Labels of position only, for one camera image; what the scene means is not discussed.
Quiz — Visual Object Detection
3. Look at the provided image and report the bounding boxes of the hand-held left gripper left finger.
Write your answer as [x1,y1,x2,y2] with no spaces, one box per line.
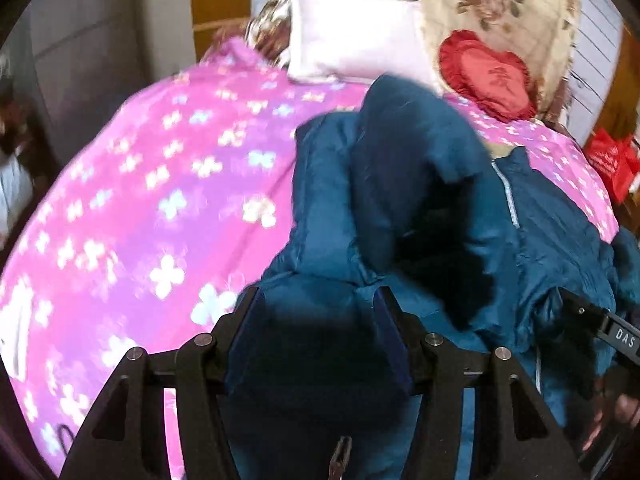
[59,286,267,480]

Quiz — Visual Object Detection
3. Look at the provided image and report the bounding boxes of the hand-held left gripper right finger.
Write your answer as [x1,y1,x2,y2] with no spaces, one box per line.
[372,287,585,480]

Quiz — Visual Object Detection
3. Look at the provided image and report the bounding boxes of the dark blue padded jacket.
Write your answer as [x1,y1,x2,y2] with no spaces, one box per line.
[227,74,640,480]

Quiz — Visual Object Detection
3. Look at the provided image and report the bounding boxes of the person's right hand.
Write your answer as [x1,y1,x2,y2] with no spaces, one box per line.
[582,391,640,456]

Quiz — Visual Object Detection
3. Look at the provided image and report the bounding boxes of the pink floral bedsheet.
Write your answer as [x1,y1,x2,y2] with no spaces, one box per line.
[0,36,621,480]

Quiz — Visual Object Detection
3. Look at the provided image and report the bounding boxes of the red shopping bag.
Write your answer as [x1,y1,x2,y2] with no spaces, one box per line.
[584,127,640,205]

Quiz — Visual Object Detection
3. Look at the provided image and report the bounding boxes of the red heart cushion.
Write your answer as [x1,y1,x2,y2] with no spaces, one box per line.
[439,30,538,123]

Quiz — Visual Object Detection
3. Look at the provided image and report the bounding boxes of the white pillow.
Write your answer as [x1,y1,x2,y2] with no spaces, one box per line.
[282,0,443,93]

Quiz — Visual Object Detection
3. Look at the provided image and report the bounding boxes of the brown floral cloth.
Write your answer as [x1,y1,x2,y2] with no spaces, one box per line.
[247,0,296,67]

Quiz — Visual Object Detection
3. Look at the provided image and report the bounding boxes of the beige floral quilt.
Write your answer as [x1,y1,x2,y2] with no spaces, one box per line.
[330,0,581,121]

